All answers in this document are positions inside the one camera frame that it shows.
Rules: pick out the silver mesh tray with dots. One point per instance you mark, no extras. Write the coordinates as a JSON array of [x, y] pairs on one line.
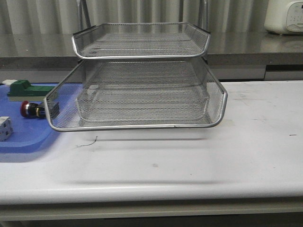
[[142, 42], [161, 105], [134, 73]]

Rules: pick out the red emergency stop button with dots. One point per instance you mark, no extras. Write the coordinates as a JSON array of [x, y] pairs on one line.
[[34, 110]]

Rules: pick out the blue plastic tray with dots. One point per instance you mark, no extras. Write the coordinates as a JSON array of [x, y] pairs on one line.
[[29, 135]]

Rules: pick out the green terminal block module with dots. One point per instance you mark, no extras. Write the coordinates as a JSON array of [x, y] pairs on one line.
[[23, 90]]

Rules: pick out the grey steel counter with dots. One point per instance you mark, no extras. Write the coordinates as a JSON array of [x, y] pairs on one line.
[[231, 56]]

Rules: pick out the white grey contact block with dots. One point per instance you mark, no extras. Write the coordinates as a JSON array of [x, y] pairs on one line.
[[5, 127]]

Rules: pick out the white kitchen appliance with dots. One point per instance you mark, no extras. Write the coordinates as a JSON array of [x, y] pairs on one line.
[[284, 17]]

